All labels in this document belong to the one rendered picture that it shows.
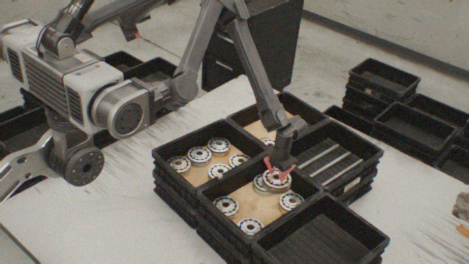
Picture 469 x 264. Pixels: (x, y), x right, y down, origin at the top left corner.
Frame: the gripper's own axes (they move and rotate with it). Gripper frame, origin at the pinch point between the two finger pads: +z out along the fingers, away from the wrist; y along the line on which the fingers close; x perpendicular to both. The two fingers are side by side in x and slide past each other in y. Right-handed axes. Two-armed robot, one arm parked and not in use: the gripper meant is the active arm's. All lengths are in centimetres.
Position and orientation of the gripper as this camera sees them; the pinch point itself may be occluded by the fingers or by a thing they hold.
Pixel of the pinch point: (277, 175)
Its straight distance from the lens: 176.2
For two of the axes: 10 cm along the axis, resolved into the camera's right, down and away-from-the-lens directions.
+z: -0.8, 8.0, 6.0
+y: -6.6, -4.9, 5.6
